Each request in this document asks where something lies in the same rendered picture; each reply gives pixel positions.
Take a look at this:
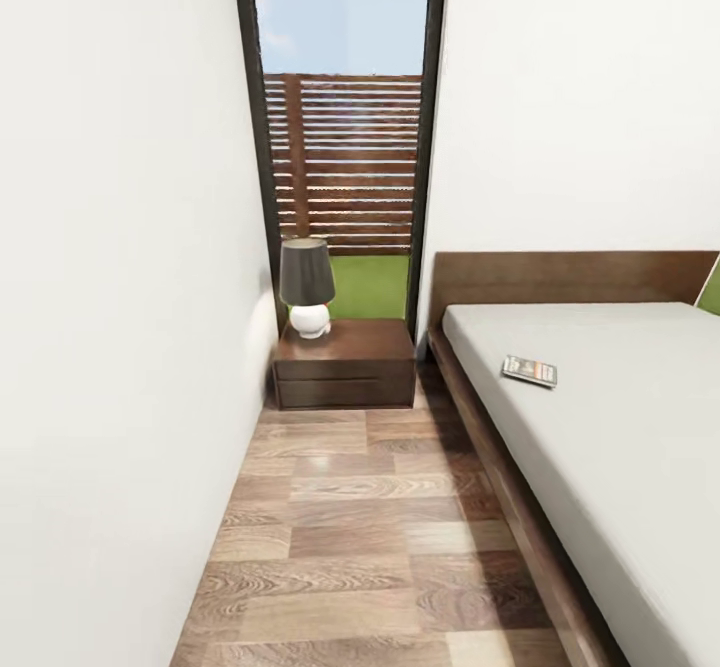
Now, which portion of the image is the hardback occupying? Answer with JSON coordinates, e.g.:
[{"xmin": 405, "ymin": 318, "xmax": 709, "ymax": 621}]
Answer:
[{"xmin": 503, "ymin": 354, "xmax": 557, "ymax": 388}]

